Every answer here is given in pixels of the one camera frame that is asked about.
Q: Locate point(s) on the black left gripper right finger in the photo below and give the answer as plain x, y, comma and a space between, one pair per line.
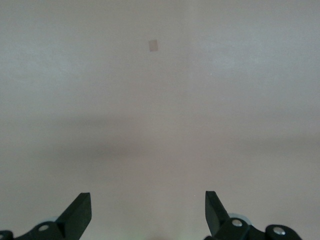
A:
225, 228

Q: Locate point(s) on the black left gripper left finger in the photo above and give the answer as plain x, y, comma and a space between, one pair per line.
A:
62, 227

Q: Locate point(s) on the small brown tape patch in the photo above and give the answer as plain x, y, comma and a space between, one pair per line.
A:
153, 45

